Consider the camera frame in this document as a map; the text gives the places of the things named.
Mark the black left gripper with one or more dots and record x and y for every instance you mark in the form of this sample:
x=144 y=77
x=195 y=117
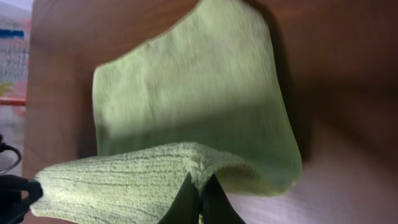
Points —
x=17 y=195

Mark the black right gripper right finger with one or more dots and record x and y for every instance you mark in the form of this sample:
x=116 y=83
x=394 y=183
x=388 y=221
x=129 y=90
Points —
x=216 y=208

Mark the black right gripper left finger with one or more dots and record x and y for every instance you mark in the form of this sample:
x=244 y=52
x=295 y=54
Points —
x=185 y=208

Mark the light green microfiber cloth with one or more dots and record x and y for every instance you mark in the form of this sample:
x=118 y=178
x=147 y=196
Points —
x=201 y=99

